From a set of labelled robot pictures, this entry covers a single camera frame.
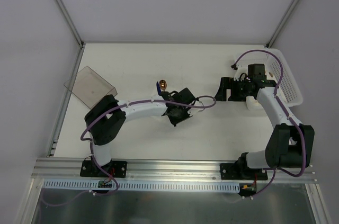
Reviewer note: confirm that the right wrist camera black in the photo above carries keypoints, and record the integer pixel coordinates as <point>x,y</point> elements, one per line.
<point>256,70</point>

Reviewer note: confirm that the rolled napkin bundle in basket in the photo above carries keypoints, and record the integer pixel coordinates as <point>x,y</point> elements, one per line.
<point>252,104</point>

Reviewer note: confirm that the copper spoon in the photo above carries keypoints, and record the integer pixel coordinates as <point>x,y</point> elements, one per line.
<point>162,85</point>

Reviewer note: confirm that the aluminium front rail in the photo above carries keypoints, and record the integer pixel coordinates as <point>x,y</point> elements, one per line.
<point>137,169</point>

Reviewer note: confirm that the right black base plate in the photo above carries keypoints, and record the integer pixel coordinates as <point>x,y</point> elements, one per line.
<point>238,171</point>

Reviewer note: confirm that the white plastic basket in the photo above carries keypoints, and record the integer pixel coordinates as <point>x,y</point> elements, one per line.
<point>276,68</point>

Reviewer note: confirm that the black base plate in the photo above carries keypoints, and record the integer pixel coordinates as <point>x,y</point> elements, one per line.
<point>115,168</point>
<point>238,171</point>

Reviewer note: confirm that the smoky transparent plastic container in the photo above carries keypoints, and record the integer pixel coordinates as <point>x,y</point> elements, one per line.
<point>89,87</point>

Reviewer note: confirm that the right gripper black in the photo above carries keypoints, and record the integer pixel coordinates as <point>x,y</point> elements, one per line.
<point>233,89</point>

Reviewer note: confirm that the white slotted cable duct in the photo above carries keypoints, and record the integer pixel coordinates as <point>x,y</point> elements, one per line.
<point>126,185</point>

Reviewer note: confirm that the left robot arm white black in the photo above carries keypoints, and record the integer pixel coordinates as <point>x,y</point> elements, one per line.
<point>105,120</point>

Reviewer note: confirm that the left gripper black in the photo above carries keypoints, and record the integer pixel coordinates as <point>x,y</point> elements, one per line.
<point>183,114</point>

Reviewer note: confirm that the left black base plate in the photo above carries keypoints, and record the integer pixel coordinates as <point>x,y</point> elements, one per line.
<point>115,168</point>

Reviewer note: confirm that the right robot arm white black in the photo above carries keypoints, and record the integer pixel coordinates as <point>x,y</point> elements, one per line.
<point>291,142</point>

